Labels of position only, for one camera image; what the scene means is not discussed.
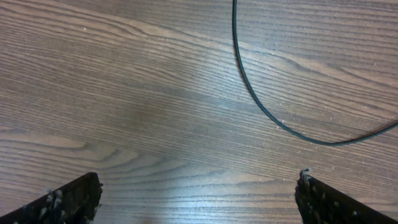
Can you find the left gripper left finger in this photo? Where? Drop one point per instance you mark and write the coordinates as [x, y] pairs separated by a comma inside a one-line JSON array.
[[74, 203]]

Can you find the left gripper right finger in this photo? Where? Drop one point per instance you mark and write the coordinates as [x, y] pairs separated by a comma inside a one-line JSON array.
[[318, 203]]

